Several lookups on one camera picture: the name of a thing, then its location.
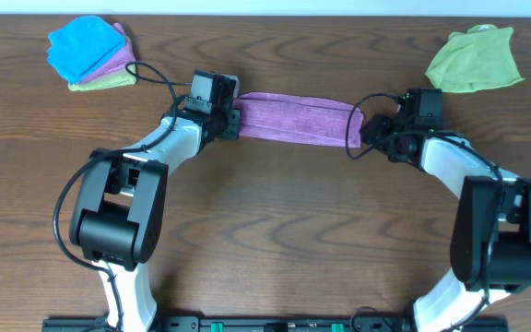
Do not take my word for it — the purple microfiber cloth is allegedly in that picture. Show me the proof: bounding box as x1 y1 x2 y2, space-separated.
234 92 364 148

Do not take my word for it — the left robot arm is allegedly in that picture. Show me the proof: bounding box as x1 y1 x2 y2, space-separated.
69 71 241 331

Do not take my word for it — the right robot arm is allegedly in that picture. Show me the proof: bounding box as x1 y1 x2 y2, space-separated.
360 115 531 331

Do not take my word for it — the folded green cloth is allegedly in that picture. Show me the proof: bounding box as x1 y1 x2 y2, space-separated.
68 65 137 91

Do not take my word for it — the crumpled green cloth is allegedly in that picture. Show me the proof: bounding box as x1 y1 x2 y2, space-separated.
425 24 524 93

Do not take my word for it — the folded pink cloth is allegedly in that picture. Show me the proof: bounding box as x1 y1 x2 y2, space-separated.
77 23 135 84

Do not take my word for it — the folded blue cloth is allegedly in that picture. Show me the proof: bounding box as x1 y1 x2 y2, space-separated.
47 16 126 84

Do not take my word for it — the right black camera cable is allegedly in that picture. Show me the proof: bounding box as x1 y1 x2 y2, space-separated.
344 92 506 332

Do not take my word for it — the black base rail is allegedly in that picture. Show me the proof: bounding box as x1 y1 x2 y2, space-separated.
41 315 510 332

